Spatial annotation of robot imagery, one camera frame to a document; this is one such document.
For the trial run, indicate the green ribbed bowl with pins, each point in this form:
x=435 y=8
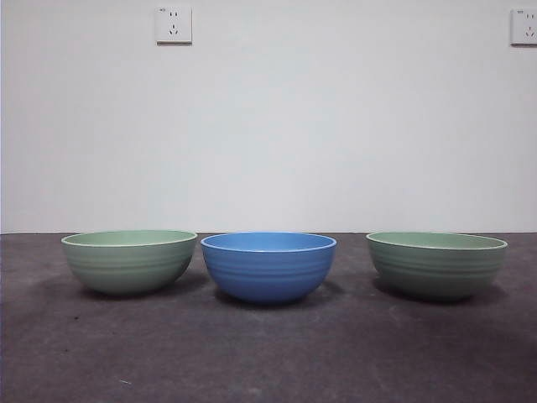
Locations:
x=436 y=273
x=126 y=268

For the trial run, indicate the white wall socket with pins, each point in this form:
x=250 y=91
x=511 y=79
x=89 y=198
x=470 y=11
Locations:
x=174 y=25
x=524 y=27

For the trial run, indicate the blue ribbed bowl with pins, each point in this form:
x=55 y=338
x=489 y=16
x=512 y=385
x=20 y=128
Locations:
x=268 y=277

